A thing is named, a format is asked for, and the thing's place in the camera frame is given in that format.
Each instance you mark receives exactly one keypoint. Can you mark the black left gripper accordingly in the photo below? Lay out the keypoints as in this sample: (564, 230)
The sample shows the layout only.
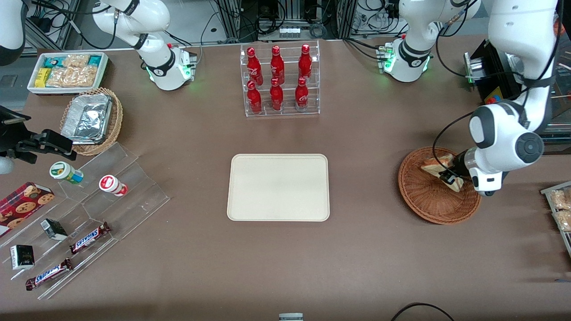
(459, 166)

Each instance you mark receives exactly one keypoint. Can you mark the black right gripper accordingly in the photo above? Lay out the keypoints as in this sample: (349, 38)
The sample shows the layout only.
(12, 139)

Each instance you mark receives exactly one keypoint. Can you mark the triangular sandwich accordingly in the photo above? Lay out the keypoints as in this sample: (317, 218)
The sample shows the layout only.
(432, 167)

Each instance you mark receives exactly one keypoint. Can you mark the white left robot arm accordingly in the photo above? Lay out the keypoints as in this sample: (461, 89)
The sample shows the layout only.
(513, 26)

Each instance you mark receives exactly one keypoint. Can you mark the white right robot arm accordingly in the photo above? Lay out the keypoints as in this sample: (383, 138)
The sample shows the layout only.
(156, 67)

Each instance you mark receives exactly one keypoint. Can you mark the round brown wicker basket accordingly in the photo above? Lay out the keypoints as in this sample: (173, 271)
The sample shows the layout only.
(432, 203)

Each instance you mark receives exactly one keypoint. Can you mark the tan wicker basket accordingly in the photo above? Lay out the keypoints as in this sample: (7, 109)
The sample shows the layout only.
(117, 120)

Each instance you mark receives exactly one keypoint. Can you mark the cream rectangular plastic tray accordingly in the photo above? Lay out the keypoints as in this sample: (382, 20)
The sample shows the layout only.
(279, 187)

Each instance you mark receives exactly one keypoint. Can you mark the green label yogurt cup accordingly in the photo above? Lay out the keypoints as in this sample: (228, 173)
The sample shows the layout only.
(66, 173)

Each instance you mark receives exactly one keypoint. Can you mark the silver foil container stack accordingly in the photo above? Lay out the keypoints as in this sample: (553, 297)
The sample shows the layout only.
(87, 118)

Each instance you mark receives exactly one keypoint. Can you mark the white snack bin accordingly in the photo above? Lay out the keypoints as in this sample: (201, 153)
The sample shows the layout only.
(33, 87)

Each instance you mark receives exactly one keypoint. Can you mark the yellow snack bar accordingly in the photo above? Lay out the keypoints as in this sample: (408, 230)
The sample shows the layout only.
(43, 77)

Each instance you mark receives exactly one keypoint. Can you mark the large clear cracker bag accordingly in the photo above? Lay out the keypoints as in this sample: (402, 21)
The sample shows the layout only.
(71, 77)

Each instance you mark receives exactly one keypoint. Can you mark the red label yogurt cup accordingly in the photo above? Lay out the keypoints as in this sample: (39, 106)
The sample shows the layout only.
(112, 185)

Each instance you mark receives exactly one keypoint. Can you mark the red cookie box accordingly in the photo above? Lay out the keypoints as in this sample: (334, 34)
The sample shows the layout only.
(22, 207)

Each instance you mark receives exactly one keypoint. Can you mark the teal snack packet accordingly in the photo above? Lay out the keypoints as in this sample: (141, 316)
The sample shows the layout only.
(96, 61)
(54, 61)

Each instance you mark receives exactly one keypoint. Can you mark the small clear cracker bag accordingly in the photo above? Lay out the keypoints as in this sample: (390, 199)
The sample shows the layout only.
(76, 61)

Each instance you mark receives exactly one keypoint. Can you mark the small black box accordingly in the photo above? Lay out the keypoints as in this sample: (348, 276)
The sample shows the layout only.
(53, 229)
(22, 257)

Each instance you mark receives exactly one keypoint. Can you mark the clear acrylic tiered display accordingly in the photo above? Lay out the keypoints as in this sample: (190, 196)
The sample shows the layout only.
(134, 196)

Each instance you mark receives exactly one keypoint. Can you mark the grey snack shelf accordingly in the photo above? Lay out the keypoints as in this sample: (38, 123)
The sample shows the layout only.
(545, 190)

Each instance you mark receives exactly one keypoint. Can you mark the brown Snickers bar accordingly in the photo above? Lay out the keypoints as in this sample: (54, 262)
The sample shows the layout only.
(89, 237)
(49, 274)

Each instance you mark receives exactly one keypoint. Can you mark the black food warmer yellow panel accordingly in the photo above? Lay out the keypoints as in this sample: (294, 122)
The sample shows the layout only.
(495, 78)

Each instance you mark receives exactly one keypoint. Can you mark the clear pack of crackers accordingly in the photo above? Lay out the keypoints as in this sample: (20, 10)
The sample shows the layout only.
(561, 199)
(564, 220)

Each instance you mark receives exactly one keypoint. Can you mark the red cola bottle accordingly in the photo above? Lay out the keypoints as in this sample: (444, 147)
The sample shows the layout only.
(276, 96)
(305, 64)
(254, 99)
(302, 96)
(254, 67)
(277, 67)

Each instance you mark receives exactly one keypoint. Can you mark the clear acrylic bottle rack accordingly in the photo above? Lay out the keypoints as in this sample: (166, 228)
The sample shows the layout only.
(285, 111)

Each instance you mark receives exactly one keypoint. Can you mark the white power strip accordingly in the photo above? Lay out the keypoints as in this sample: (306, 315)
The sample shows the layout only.
(289, 31)

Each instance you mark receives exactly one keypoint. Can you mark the grey device edge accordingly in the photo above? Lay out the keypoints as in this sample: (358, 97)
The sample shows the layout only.
(291, 317)

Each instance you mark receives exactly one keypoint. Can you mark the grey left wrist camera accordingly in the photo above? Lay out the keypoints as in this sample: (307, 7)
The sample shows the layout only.
(488, 183)

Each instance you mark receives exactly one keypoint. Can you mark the aluminium frame rack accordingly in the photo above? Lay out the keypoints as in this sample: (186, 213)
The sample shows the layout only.
(232, 18)

